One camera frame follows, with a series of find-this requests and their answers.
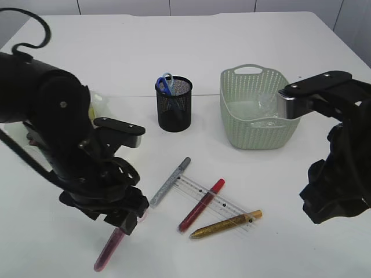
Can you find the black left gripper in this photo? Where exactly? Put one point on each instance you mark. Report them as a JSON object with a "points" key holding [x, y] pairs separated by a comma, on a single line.
{"points": [[97, 182]]}

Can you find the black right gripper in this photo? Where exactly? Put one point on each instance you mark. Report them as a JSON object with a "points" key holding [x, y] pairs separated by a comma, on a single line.
{"points": [[339, 186]]}

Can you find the pink scissors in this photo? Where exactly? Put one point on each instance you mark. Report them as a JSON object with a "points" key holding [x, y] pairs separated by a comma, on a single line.
{"points": [[108, 251]]}

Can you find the yellow oil bottle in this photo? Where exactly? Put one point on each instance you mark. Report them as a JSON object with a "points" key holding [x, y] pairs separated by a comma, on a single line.
{"points": [[91, 113]]}

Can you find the clear plastic sheet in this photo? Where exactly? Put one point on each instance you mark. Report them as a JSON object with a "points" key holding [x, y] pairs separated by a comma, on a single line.
{"points": [[264, 112]]}

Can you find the blue scissors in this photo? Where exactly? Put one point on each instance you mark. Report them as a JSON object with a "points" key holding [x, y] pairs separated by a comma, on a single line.
{"points": [[165, 85]]}

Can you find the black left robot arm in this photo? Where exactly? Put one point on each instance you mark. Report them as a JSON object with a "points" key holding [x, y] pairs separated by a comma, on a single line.
{"points": [[53, 105]]}

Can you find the silver glitter pen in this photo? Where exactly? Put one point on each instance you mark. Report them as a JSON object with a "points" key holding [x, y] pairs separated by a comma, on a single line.
{"points": [[167, 185]]}

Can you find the gold glitter pen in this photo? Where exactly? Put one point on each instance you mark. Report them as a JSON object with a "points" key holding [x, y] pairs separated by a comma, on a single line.
{"points": [[227, 224]]}

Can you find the green wavy glass plate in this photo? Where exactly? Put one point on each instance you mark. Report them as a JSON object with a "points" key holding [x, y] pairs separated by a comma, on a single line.
{"points": [[19, 133]]}

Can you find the clear plastic ruler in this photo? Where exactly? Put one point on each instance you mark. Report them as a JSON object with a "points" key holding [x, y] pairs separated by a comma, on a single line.
{"points": [[222, 207]]}

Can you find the black mesh pen holder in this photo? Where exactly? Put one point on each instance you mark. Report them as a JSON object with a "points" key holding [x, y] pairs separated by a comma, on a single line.
{"points": [[182, 92]]}

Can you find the red glitter pen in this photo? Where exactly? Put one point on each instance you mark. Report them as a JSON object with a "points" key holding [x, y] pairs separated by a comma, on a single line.
{"points": [[201, 205]]}

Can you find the green plastic basket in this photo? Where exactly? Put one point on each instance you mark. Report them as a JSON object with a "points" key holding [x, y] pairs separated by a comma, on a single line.
{"points": [[239, 88]]}

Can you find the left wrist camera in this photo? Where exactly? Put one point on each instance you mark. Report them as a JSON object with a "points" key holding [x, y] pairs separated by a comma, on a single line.
{"points": [[116, 133]]}

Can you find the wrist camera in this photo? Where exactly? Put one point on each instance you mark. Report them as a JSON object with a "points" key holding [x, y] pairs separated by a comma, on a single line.
{"points": [[333, 94], [116, 133]]}

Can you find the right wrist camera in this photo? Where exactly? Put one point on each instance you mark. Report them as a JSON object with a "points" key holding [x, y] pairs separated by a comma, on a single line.
{"points": [[333, 94]]}

